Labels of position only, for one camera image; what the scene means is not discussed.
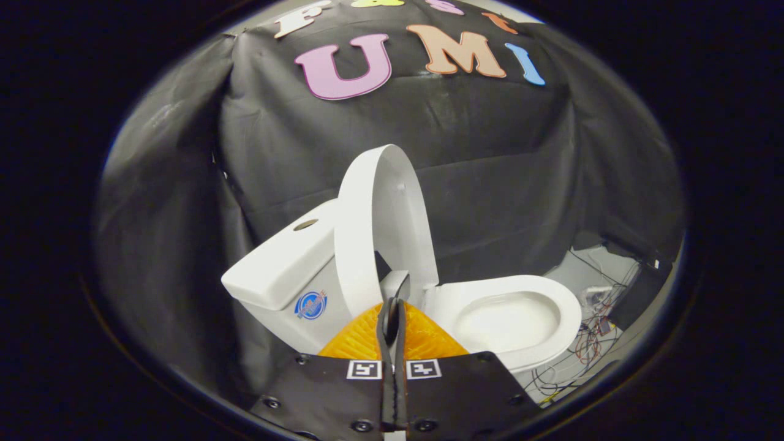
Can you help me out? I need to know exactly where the white ceramic toilet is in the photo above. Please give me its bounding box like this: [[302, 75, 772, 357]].
[[220, 198, 583, 375]]

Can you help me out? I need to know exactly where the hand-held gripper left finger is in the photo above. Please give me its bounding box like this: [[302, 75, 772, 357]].
[[251, 297, 399, 441]]

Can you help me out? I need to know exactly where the black backdrop cloth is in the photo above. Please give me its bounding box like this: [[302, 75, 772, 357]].
[[95, 0, 684, 406]]

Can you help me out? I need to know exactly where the white toilet seat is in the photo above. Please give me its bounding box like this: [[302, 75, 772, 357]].
[[436, 274, 583, 357]]

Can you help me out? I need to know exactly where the tangle of cables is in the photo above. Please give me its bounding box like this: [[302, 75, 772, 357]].
[[530, 247, 651, 406]]

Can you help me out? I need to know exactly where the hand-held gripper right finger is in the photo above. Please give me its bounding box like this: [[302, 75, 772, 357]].
[[392, 297, 543, 441]]

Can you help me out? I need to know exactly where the white toilet tank lid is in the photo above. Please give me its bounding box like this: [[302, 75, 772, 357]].
[[220, 198, 345, 311]]

